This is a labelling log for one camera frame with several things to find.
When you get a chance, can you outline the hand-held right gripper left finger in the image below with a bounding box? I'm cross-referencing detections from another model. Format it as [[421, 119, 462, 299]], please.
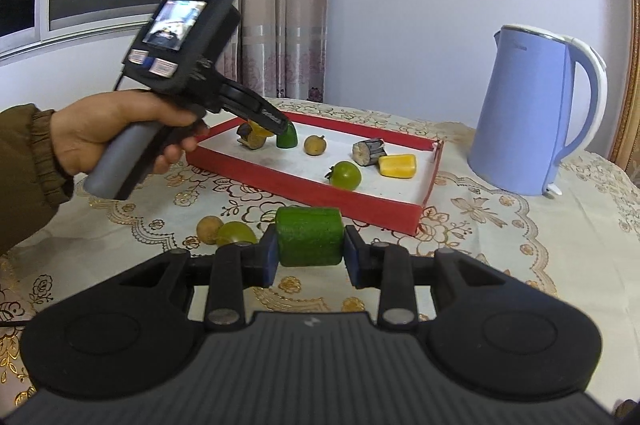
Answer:
[[117, 224, 281, 332]]

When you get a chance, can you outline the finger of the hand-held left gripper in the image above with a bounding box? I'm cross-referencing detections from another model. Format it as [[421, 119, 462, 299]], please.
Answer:
[[222, 84, 296, 138]]

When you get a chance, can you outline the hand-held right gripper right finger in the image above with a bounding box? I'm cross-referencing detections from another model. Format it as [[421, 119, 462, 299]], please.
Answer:
[[344, 225, 506, 332]]

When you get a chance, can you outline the dark sugarcane piece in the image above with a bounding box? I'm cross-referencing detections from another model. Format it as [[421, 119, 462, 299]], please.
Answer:
[[236, 122, 271, 151], [352, 138, 389, 168]]

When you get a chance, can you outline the small green cucumber piece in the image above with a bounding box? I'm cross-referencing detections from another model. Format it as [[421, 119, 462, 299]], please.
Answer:
[[276, 125, 299, 150]]

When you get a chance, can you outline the large green cucumber piece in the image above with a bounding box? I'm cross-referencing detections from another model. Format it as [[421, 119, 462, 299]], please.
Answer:
[[275, 206, 345, 268]]

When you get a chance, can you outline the red rimmed white tray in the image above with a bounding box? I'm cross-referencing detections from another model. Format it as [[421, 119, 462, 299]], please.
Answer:
[[185, 109, 445, 238]]

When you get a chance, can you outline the green tomato with stem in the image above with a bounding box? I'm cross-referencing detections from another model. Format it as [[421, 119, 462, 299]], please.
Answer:
[[325, 161, 363, 192]]

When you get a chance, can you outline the person's left forearm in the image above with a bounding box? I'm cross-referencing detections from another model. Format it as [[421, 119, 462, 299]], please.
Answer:
[[0, 103, 77, 257]]

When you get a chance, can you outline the person's left hand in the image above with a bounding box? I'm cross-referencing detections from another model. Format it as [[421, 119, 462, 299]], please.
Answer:
[[50, 89, 211, 179]]

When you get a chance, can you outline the yellow fruit chunk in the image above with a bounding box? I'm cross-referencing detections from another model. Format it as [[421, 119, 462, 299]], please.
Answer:
[[378, 153, 418, 178]]

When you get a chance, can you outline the cream gold embroidered tablecloth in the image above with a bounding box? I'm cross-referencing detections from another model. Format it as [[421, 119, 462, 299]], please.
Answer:
[[0, 97, 640, 421]]

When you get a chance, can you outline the blue electric kettle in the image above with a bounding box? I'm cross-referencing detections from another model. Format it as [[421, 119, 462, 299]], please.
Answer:
[[467, 24, 609, 198]]

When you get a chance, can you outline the gold picture frame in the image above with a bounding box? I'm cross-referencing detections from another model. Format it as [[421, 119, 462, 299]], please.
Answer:
[[610, 0, 640, 186]]

